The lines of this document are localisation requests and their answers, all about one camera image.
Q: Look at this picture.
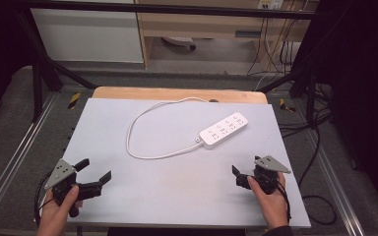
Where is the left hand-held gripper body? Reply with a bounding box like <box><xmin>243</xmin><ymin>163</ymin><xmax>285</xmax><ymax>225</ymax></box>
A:
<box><xmin>43</xmin><ymin>158</ymin><xmax>80</xmax><ymax>207</ymax></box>

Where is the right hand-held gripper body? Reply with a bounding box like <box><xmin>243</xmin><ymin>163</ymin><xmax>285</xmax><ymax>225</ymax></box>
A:
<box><xmin>252</xmin><ymin>155</ymin><xmax>291</xmax><ymax>195</ymax></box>

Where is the person's right hand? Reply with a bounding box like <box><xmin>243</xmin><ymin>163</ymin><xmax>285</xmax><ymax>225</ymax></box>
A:
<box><xmin>246</xmin><ymin>172</ymin><xmax>291</xmax><ymax>231</ymax></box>

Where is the person's left hand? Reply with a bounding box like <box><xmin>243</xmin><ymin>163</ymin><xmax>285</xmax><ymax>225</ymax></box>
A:
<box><xmin>35</xmin><ymin>185</ymin><xmax>84</xmax><ymax>236</ymax></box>

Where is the white power strip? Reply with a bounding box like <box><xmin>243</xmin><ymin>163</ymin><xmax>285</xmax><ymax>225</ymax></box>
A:
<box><xmin>198</xmin><ymin>111</ymin><xmax>249</xmax><ymax>150</ymax></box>

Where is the person's dark right sleeve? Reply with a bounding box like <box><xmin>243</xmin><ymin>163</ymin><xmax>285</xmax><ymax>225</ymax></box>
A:
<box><xmin>263</xmin><ymin>225</ymin><xmax>293</xmax><ymax>236</ymax></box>

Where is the yellow black tape marker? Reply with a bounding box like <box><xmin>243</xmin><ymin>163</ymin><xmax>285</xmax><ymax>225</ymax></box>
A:
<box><xmin>67</xmin><ymin>91</ymin><xmax>82</xmax><ymax>110</ymax></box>
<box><xmin>279</xmin><ymin>97</ymin><xmax>297</xmax><ymax>113</ymax></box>

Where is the wooden table board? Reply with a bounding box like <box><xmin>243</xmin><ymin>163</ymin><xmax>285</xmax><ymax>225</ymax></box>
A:
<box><xmin>92</xmin><ymin>86</ymin><xmax>269</xmax><ymax>105</ymax></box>

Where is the white cabinet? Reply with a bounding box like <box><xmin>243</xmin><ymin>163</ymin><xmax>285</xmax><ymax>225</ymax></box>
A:
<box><xmin>30</xmin><ymin>7</ymin><xmax>145</xmax><ymax>64</ymax></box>

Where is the office chair base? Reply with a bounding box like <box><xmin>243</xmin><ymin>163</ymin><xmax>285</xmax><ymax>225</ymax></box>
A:
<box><xmin>161</xmin><ymin>35</ymin><xmax>198</xmax><ymax>52</ymax></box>

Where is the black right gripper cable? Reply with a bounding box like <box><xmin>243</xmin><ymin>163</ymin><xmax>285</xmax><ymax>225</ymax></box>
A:
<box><xmin>275</xmin><ymin>178</ymin><xmax>292</xmax><ymax>223</ymax></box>

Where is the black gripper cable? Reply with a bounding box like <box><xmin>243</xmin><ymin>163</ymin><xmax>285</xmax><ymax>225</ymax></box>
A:
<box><xmin>33</xmin><ymin>172</ymin><xmax>56</xmax><ymax>228</ymax></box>
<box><xmin>275</xmin><ymin>178</ymin><xmax>292</xmax><ymax>223</ymax></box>

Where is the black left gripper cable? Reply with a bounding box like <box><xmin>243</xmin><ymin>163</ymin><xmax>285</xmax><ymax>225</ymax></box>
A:
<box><xmin>33</xmin><ymin>172</ymin><xmax>56</xmax><ymax>228</ymax></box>

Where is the aluminium floor rail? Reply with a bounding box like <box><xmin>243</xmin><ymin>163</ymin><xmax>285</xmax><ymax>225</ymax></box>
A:
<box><xmin>0</xmin><ymin>92</ymin><xmax>60</xmax><ymax>225</ymax></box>
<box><xmin>306</xmin><ymin>129</ymin><xmax>366</xmax><ymax>236</ymax></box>

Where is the black floor cables bundle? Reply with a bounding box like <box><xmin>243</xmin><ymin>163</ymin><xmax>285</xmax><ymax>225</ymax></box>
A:
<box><xmin>279</xmin><ymin>83</ymin><xmax>334</xmax><ymax>140</ymax></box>

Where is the white power strip cable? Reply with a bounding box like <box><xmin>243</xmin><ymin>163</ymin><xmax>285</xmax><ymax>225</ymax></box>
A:
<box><xmin>125</xmin><ymin>96</ymin><xmax>208</xmax><ymax>160</ymax></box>

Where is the long black floor cable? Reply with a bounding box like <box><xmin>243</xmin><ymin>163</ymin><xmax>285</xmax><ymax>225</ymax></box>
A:
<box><xmin>297</xmin><ymin>126</ymin><xmax>339</xmax><ymax>226</ymax></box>

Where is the hanging cables bundle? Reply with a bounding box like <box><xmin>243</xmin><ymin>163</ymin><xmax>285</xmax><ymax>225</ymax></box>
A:
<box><xmin>246</xmin><ymin>9</ymin><xmax>309</xmax><ymax>77</ymax></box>

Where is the white wall socket strip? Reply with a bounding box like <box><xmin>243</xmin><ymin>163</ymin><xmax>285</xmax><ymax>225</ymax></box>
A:
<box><xmin>257</xmin><ymin>0</ymin><xmax>284</xmax><ymax>11</ymax></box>

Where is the black metal frame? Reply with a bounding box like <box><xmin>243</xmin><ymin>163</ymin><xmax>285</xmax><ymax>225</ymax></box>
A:
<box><xmin>11</xmin><ymin>0</ymin><xmax>329</xmax><ymax>124</ymax></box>

